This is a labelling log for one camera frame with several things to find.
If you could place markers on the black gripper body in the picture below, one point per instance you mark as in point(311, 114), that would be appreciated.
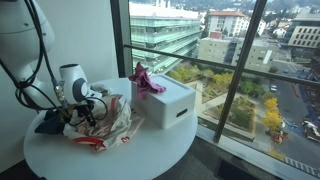
point(82, 112)

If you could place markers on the magenta pink t-shirt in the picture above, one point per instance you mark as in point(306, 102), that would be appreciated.
point(143, 82)

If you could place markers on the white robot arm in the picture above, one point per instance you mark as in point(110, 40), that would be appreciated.
point(27, 36)

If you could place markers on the white storage container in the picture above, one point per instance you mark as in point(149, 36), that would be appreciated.
point(167, 108)

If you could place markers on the grey crumpled cloth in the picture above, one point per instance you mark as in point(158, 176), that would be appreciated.
point(100, 88)

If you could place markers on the dark navy t-shirt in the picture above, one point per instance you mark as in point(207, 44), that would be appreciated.
point(51, 124)

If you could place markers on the white round table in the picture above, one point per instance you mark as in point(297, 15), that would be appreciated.
point(149, 153)

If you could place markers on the dark window frame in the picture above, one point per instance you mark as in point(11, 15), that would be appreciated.
point(124, 47)

